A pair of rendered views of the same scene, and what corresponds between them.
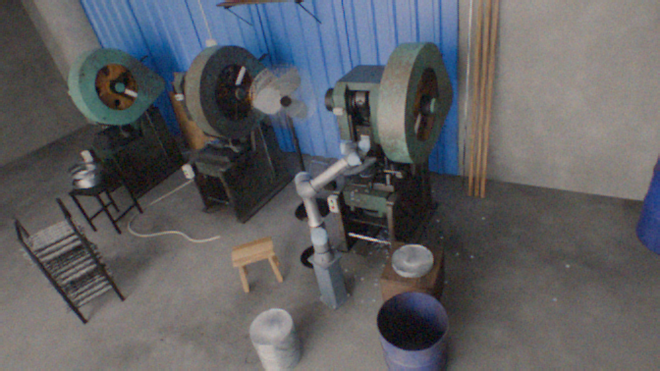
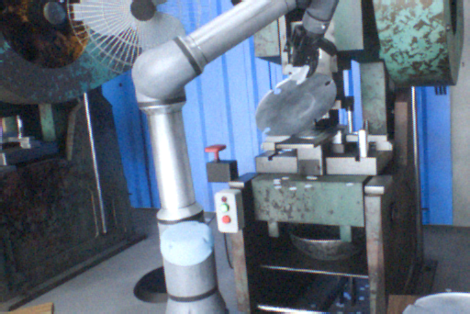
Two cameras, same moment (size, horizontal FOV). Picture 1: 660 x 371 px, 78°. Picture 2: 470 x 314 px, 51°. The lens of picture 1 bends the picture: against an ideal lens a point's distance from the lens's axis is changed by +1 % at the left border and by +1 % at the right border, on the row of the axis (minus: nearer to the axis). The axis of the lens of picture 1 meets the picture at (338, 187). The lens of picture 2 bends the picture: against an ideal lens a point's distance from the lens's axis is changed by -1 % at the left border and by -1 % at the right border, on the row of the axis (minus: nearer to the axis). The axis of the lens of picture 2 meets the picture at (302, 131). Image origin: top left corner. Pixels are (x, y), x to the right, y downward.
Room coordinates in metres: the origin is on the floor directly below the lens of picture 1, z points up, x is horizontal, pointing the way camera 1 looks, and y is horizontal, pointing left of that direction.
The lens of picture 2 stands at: (1.16, 0.18, 1.06)
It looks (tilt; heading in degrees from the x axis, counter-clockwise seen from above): 9 degrees down; 346
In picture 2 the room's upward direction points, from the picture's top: 4 degrees counter-clockwise
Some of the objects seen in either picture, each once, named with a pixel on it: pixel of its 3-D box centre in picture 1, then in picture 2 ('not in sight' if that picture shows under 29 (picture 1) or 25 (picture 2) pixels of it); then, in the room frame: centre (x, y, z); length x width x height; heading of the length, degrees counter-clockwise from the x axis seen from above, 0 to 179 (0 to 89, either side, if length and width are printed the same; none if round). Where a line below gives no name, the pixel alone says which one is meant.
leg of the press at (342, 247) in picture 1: (357, 183); (280, 200); (3.13, -0.18, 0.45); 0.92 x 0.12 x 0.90; 145
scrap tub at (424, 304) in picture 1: (413, 344); not in sight; (1.54, -0.27, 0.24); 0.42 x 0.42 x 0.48
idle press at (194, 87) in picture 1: (242, 119); (57, 106); (4.15, 0.88, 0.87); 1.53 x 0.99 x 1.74; 143
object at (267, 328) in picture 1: (270, 327); not in sight; (1.82, 0.63, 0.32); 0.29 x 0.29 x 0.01
